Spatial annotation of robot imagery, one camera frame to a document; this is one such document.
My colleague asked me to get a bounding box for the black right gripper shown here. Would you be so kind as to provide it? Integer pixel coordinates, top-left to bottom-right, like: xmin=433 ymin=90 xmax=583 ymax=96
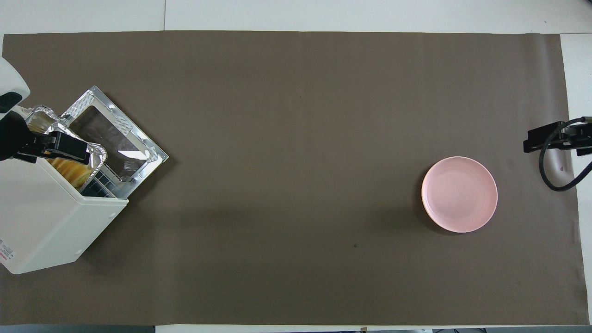
xmin=523 ymin=123 xmax=592 ymax=157

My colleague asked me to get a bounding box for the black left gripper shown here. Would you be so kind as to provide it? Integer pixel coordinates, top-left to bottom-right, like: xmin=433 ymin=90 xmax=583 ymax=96
xmin=0 ymin=111 xmax=91 ymax=165

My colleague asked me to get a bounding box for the sliced yellow bread loaf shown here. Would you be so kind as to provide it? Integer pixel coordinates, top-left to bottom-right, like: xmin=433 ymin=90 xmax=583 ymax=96
xmin=48 ymin=157 xmax=93 ymax=186

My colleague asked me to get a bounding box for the aluminium foil tray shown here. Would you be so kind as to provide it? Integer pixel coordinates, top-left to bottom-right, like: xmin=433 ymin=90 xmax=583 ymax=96
xmin=25 ymin=105 xmax=108 ymax=185

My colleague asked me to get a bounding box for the cream white toaster oven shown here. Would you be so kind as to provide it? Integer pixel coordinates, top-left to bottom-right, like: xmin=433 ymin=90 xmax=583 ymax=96
xmin=0 ymin=139 xmax=130 ymax=275

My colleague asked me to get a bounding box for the silver glass oven door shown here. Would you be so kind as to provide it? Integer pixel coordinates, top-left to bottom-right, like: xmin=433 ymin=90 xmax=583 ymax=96
xmin=59 ymin=86 xmax=169 ymax=186

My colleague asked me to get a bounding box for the pink round plate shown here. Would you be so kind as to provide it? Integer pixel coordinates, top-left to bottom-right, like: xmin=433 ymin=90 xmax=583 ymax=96
xmin=420 ymin=156 xmax=499 ymax=234

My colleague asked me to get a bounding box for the brown paper table mat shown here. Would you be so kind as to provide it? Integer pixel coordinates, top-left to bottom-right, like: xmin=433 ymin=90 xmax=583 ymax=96
xmin=2 ymin=31 xmax=590 ymax=326

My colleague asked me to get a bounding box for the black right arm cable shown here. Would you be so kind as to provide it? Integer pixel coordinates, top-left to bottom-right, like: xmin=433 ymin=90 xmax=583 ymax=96
xmin=538 ymin=116 xmax=592 ymax=192

